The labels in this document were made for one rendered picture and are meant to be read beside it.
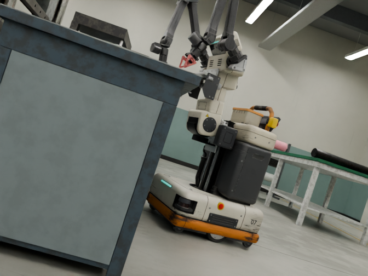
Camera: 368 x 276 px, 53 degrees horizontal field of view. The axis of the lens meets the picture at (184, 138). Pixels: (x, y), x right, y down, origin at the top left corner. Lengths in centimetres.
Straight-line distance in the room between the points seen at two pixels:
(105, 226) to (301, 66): 881
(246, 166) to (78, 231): 144
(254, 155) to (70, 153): 151
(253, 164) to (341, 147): 772
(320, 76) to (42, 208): 910
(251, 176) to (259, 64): 710
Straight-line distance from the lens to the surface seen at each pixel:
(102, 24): 663
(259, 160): 256
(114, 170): 131
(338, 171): 520
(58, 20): 261
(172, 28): 272
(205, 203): 238
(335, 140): 1010
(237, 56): 244
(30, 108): 134
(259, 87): 942
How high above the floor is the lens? 56
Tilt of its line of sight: 1 degrees up
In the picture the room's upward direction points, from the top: 18 degrees clockwise
